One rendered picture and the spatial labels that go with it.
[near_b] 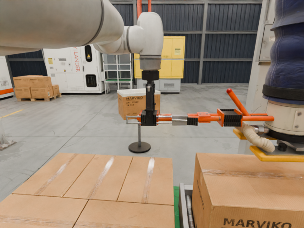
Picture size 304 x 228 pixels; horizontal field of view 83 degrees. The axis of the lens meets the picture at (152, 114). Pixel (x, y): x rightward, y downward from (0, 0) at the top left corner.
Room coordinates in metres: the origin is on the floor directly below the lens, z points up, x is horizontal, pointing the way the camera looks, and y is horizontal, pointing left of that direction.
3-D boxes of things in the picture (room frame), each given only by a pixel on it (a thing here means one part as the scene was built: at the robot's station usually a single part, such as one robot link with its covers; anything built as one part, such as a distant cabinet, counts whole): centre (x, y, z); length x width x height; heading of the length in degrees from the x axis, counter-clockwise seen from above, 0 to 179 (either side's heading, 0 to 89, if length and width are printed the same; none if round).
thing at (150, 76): (0.74, 0.01, 1.39); 0.08 x 0.07 x 0.09; 175
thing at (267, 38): (1.57, -1.01, 1.62); 0.20 x 0.05 x 0.30; 85
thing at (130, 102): (2.76, 0.22, 0.82); 0.60 x 0.40 x 0.40; 112
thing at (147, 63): (0.74, 0.01, 1.47); 0.09 x 0.09 x 0.06
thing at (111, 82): (8.23, 1.54, 0.32); 1.25 x 0.52 x 0.63; 90
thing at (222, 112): (0.72, -0.34, 1.24); 0.10 x 0.08 x 0.06; 176
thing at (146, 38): (0.74, 0.02, 1.58); 0.13 x 0.11 x 0.16; 77
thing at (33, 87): (6.93, 4.55, 0.45); 1.21 x 1.03 x 0.91; 90
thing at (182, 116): (0.74, -0.12, 1.23); 0.07 x 0.07 x 0.04; 86
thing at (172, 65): (8.41, -0.31, 1.24); 2.22 x 0.91 x 2.47; 90
